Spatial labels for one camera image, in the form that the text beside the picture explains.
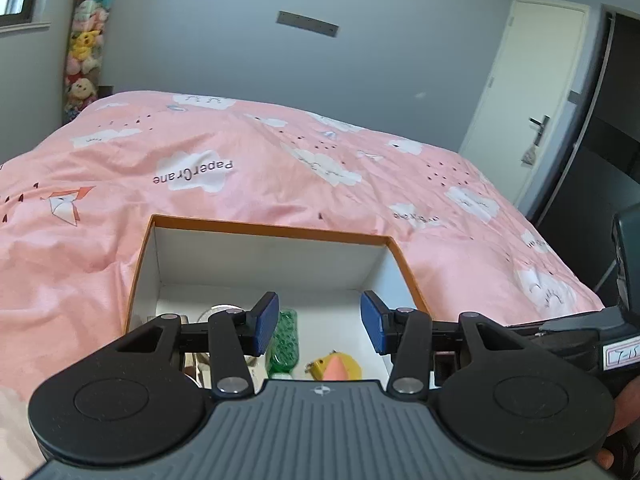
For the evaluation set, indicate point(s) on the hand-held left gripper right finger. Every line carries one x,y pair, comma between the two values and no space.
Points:
374,322

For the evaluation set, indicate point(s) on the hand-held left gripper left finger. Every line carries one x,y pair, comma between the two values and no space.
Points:
266,322

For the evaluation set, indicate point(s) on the green bottle with white cap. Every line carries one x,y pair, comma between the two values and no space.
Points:
282,342

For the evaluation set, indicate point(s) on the yellow squeeze bottle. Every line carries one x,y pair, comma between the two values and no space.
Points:
332,365

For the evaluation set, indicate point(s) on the orange storage box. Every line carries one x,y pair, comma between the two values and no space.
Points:
260,260

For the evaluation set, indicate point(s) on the person's right hand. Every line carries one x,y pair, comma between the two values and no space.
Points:
627,405

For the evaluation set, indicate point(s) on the pink printed blanket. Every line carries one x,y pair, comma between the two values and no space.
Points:
300,200

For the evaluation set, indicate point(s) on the dark wardrobe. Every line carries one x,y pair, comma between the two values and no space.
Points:
605,150

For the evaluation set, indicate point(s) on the small hanging pouch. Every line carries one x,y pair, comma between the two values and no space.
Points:
528,154

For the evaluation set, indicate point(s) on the white door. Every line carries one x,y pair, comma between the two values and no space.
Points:
525,75

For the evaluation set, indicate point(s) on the hanging column of plush toys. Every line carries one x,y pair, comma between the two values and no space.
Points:
85,50

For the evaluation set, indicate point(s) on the grey wall plate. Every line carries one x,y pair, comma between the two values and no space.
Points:
307,24

